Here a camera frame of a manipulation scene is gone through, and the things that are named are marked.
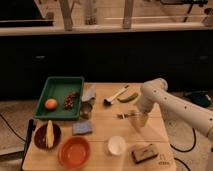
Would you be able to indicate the dark maroon plate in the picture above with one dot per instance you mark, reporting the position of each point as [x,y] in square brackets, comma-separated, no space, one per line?
[40,137]

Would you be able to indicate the wooden cutting board table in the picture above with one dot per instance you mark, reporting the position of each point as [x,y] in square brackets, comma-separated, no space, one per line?
[105,124]

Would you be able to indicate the small metal cup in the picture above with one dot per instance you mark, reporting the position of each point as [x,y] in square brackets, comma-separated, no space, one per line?
[85,110]

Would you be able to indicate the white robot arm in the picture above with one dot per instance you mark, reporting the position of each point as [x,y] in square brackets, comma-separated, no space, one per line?
[155,91]

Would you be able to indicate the blue sponge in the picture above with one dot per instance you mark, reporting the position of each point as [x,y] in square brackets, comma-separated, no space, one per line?
[82,128]

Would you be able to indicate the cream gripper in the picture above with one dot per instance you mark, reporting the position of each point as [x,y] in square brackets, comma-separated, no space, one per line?
[142,119]

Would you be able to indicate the orange fruit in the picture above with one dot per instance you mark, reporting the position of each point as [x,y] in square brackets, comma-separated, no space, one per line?
[51,104]

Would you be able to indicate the grey folded cloth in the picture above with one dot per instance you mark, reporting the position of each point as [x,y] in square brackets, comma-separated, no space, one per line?
[89,93]

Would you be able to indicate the red bowl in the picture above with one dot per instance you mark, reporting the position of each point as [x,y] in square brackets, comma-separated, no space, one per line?
[74,153]

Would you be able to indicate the brown grape bunch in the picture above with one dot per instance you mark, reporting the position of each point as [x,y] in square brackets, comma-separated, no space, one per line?
[69,100]

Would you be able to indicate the green plastic tray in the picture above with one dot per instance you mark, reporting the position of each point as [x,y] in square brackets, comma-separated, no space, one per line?
[58,88]

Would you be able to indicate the white cup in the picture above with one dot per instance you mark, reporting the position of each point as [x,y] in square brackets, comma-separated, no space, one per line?
[116,145]

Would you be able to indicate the yellow corn cob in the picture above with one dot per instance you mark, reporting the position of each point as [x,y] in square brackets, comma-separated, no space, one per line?
[49,134]

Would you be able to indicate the black table clamp bar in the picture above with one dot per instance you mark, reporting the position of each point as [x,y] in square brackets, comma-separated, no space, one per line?
[30,129]

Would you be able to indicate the silver metal fork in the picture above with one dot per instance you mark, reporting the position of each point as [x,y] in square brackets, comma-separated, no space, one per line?
[125,115]

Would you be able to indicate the teal object on floor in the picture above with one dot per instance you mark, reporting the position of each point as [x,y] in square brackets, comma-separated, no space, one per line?
[201,99]

